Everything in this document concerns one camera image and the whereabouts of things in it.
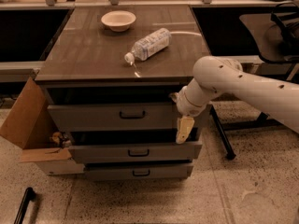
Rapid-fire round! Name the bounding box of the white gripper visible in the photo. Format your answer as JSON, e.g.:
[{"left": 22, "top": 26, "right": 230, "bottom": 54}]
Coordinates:
[{"left": 169, "top": 91, "right": 206, "bottom": 144}]

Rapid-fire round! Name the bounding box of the grey top drawer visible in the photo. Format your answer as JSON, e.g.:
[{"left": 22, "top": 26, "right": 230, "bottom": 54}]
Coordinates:
[{"left": 48, "top": 102, "right": 180, "bottom": 132}]

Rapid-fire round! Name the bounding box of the grey drawer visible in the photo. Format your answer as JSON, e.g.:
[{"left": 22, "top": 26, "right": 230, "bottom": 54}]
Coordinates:
[
  {"left": 48, "top": 102, "right": 180, "bottom": 132},
  {"left": 69, "top": 142, "right": 202, "bottom": 164},
  {"left": 84, "top": 162, "right": 193, "bottom": 181}
]

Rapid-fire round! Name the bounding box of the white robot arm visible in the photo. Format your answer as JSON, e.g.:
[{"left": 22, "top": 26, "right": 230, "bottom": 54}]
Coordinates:
[{"left": 172, "top": 56, "right": 299, "bottom": 144}]

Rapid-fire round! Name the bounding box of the grey middle drawer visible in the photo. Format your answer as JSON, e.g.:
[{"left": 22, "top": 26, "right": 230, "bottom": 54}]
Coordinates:
[{"left": 69, "top": 142, "right": 202, "bottom": 164}]

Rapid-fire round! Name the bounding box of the grey bottom drawer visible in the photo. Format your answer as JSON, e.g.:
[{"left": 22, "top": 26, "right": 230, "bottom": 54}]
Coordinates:
[{"left": 84, "top": 162, "right": 193, "bottom": 181}]

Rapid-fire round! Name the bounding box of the grey drawer cabinet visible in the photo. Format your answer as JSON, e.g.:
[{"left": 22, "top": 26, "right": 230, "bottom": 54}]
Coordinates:
[{"left": 35, "top": 5, "right": 221, "bottom": 105}]

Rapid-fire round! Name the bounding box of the black table leg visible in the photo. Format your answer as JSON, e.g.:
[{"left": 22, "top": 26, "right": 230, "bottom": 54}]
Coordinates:
[{"left": 210, "top": 106, "right": 235, "bottom": 160}]

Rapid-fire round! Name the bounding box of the clear plastic water bottle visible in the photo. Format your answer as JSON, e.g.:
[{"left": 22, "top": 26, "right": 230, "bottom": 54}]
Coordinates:
[{"left": 124, "top": 28, "right": 171, "bottom": 63}]

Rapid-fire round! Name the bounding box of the white paper bowl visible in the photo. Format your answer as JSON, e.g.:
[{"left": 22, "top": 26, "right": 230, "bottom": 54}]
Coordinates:
[{"left": 101, "top": 10, "right": 136, "bottom": 32}]

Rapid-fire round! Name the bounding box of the black chair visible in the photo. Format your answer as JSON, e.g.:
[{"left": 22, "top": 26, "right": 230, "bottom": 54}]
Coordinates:
[{"left": 238, "top": 2, "right": 299, "bottom": 133}]

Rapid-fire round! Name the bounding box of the brown cardboard box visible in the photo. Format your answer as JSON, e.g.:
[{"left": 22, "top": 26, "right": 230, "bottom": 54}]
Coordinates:
[{"left": 0, "top": 78, "right": 84, "bottom": 175}]

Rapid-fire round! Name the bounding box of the black bar on floor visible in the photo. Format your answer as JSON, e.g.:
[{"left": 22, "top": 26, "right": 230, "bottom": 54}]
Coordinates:
[{"left": 14, "top": 187, "right": 36, "bottom": 224}]

